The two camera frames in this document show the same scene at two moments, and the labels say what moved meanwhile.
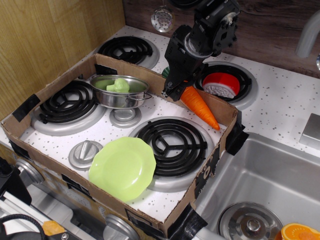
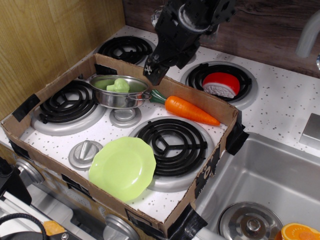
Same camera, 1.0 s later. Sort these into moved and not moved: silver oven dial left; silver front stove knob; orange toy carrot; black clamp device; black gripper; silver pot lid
Moved: orange toy carrot; black gripper
Not moved: silver oven dial left; silver front stove knob; black clamp device; silver pot lid
